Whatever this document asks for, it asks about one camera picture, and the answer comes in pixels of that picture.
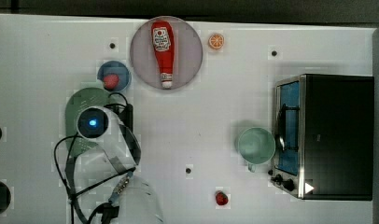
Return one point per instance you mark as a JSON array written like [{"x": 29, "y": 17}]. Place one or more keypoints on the red ketchup bottle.
[{"x": 163, "y": 42}]

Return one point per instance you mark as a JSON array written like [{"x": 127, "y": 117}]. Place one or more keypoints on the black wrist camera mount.
[{"x": 125, "y": 114}]

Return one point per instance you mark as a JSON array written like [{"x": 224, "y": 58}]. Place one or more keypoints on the light green mug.
[{"x": 256, "y": 146}]

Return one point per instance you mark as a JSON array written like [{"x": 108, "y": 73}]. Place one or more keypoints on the grey round plate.
[{"x": 188, "y": 53}]

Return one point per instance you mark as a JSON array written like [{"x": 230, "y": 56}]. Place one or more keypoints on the green oval plastic strainer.
[{"x": 79, "y": 101}]

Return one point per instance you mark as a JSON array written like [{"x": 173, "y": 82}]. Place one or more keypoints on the orange slice toy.
[{"x": 216, "y": 41}]

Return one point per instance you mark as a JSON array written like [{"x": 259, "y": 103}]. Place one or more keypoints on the black silver toaster oven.
[{"x": 324, "y": 126}]

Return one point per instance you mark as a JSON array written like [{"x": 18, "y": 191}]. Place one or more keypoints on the blue bowl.
[{"x": 118, "y": 68}]

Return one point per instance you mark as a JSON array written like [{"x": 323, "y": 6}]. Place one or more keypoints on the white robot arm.
[{"x": 112, "y": 159}]

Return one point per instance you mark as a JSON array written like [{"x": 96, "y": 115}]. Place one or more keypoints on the red toy strawberry in bowl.
[{"x": 111, "y": 81}]

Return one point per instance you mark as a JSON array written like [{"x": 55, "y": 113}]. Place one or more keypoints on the red toy strawberry on table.
[{"x": 221, "y": 198}]

